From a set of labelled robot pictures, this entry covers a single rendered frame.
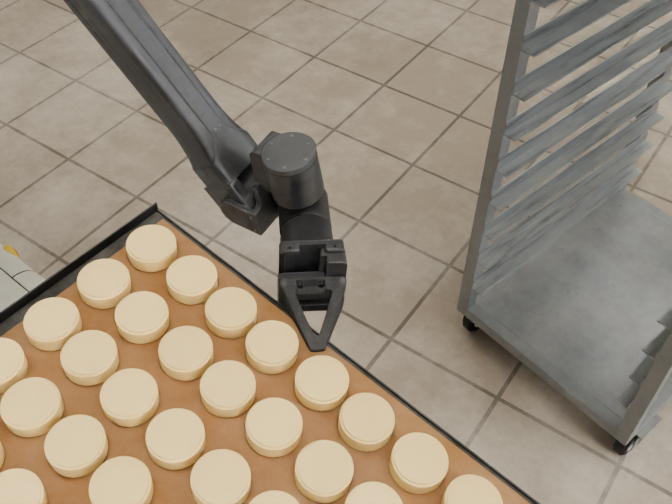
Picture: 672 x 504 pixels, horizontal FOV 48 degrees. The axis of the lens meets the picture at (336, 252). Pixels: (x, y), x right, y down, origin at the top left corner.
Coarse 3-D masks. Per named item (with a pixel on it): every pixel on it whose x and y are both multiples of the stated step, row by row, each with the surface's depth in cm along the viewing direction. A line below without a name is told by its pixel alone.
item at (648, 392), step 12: (660, 360) 139; (648, 372) 143; (660, 372) 140; (648, 384) 144; (660, 384) 142; (636, 396) 149; (648, 396) 146; (636, 408) 151; (648, 408) 150; (624, 420) 155; (636, 420) 152; (624, 432) 157; (624, 444) 159
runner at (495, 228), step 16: (656, 112) 189; (624, 128) 181; (640, 128) 185; (608, 144) 180; (624, 144) 181; (576, 160) 173; (592, 160) 177; (560, 176) 171; (576, 176) 173; (544, 192) 169; (560, 192) 170; (512, 208) 163; (528, 208) 166; (496, 224) 162; (512, 224) 163
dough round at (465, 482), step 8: (456, 480) 65; (464, 480) 65; (472, 480) 65; (480, 480) 65; (448, 488) 64; (456, 488) 64; (464, 488) 64; (472, 488) 64; (480, 488) 64; (488, 488) 64; (448, 496) 64; (456, 496) 64; (464, 496) 64; (472, 496) 64; (480, 496) 64; (488, 496) 64; (496, 496) 64
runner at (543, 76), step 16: (656, 0) 152; (624, 16) 146; (640, 16) 151; (656, 16) 151; (608, 32) 145; (624, 32) 147; (576, 48) 140; (592, 48) 144; (608, 48) 144; (544, 64) 136; (560, 64) 140; (576, 64) 140; (528, 80) 135; (544, 80) 137; (528, 96) 134
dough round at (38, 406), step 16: (16, 384) 67; (32, 384) 67; (48, 384) 67; (16, 400) 66; (32, 400) 66; (48, 400) 66; (16, 416) 65; (32, 416) 65; (48, 416) 65; (16, 432) 65; (32, 432) 65
